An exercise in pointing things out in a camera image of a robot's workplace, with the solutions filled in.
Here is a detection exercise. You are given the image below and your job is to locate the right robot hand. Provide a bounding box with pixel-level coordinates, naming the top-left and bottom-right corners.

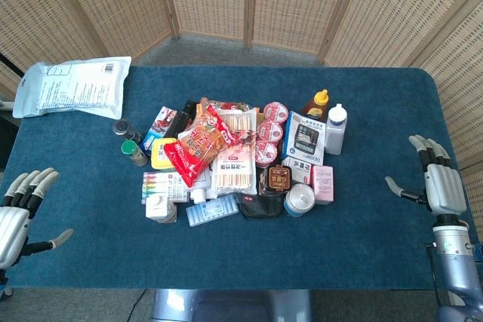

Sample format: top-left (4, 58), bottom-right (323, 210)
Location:
top-left (384, 134), bottom-right (468, 217)

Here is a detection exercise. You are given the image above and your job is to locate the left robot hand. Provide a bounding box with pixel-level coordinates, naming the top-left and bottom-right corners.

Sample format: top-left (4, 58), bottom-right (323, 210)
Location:
top-left (0, 167), bottom-right (74, 270)

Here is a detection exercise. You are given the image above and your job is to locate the white plastic bottle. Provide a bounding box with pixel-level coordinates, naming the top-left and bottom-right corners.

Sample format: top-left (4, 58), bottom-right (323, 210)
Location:
top-left (325, 103), bottom-right (349, 156)

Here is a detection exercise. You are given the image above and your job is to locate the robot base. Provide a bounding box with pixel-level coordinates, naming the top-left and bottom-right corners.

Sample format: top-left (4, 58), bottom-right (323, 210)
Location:
top-left (149, 288), bottom-right (315, 322)

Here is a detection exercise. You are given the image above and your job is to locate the honey bottle yellow cap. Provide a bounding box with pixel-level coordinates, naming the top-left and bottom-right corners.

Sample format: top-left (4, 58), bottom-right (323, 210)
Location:
top-left (300, 88), bottom-right (330, 122)

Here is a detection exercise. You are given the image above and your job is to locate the white tube bottle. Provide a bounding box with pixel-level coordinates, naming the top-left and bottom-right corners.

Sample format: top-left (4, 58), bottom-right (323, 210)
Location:
top-left (188, 170), bottom-right (212, 205)

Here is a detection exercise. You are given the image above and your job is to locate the blue table cloth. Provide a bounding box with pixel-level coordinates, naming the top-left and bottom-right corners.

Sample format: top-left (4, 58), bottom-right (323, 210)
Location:
top-left (0, 65), bottom-right (479, 290)

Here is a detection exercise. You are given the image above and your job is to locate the pink medicine box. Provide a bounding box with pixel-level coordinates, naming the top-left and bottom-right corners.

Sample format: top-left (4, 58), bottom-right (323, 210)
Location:
top-left (312, 165), bottom-right (335, 206)

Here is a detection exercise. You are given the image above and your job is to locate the green cap spice jar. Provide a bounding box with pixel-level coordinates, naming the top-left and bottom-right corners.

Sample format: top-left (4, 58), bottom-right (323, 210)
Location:
top-left (120, 140), bottom-right (149, 167)

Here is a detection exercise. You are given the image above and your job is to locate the white red medicine box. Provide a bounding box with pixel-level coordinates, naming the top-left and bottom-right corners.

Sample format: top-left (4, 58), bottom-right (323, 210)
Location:
top-left (281, 155), bottom-right (322, 186)

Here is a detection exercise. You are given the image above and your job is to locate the tin can blue label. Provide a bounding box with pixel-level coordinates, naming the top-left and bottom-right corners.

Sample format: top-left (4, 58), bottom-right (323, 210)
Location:
top-left (283, 182), bottom-right (316, 218)

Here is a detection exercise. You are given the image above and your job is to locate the black cap spice jar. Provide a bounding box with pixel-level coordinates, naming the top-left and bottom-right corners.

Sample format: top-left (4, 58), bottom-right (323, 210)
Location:
top-left (112, 118), bottom-right (142, 145)

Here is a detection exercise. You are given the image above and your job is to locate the blue white device box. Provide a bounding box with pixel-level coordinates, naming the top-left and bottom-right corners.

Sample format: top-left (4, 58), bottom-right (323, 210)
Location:
top-left (281, 111), bottom-right (327, 167)

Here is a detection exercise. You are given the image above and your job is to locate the large white plastic bag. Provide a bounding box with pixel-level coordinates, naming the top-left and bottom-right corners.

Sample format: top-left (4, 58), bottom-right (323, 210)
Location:
top-left (12, 56), bottom-right (133, 120)

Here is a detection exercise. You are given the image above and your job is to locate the small white carton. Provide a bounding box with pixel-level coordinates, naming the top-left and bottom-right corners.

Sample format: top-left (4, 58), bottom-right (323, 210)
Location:
top-left (145, 194), bottom-right (178, 225)

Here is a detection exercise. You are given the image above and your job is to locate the colourful markers box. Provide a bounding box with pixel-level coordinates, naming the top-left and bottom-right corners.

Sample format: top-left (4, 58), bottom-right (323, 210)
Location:
top-left (141, 170), bottom-right (189, 204)

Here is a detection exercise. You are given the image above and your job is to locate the yellow lidded container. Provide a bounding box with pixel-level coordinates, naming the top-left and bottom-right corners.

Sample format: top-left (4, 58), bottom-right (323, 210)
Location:
top-left (150, 137), bottom-right (178, 170)

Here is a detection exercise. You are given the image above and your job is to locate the blue red carton box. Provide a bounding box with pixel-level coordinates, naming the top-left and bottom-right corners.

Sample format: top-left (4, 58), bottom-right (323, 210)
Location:
top-left (142, 106), bottom-right (178, 157)

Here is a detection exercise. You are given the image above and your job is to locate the black pouch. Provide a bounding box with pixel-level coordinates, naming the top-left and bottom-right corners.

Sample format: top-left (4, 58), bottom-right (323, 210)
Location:
top-left (235, 192), bottom-right (286, 220)

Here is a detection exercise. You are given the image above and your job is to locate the red snack bag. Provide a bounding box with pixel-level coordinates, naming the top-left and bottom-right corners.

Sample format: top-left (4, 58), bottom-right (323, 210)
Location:
top-left (163, 131), bottom-right (220, 189)

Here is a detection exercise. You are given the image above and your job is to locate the light blue ice tray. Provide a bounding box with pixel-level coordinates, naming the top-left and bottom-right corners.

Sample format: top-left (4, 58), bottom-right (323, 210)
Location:
top-left (184, 194), bottom-right (242, 228)

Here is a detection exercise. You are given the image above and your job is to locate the black box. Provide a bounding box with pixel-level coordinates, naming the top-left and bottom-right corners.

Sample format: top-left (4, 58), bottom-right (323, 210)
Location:
top-left (170, 100), bottom-right (199, 138)

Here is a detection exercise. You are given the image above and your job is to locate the orange snack bag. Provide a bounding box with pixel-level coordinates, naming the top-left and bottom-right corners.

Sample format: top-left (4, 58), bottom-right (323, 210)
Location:
top-left (177, 105), bottom-right (242, 161)

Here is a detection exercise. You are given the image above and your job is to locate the disposable chopsticks pack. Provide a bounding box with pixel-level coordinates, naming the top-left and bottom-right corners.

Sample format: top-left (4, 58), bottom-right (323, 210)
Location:
top-left (210, 142), bottom-right (258, 198)

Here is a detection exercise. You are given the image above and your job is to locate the wooden sticks pack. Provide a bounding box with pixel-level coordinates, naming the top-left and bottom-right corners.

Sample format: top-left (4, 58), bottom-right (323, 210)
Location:
top-left (217, 107), bottom-right (260, 142)

